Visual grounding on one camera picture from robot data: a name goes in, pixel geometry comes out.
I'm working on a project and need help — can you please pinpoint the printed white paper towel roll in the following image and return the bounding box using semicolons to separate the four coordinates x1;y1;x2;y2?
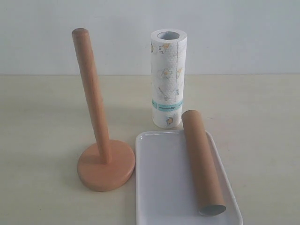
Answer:
150;29;187;129

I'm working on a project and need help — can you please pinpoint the wooden paper towel holder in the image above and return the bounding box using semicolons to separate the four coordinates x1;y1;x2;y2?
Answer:
72;28;135;192

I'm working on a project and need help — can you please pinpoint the white rectangular plastic tray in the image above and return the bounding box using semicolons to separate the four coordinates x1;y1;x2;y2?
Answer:
135;130;243;225

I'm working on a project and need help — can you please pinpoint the brown cardboard tube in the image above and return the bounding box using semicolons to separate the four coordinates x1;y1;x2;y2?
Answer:
181;110;226;216

